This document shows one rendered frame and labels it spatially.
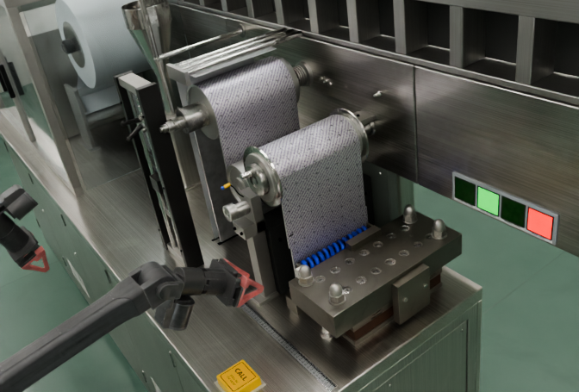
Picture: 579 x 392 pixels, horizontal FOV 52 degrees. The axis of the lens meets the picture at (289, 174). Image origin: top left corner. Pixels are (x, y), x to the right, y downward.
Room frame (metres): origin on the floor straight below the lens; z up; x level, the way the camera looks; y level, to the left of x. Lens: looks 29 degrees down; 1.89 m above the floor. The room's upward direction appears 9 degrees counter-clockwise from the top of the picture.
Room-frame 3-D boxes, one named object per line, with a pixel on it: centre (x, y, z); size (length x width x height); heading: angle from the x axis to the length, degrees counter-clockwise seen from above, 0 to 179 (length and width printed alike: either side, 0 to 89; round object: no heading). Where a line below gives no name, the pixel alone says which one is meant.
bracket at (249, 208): (1.16, 0.11, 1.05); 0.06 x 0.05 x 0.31; 122
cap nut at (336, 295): (0.96, -0.06, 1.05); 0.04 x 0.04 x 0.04
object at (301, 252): (1.17, -0.08, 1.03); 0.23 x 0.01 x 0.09; 122
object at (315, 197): (1.17, -0.07, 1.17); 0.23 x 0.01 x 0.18; 122
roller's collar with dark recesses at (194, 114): (1.35, 0.21, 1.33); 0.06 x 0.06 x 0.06; 32
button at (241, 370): (0.89, 0.17, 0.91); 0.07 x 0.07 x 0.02; 32
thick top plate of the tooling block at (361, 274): (1.09, -0.17, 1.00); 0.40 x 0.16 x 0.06; 122
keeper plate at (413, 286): (1.02, -0.23, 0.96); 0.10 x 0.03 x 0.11; 122
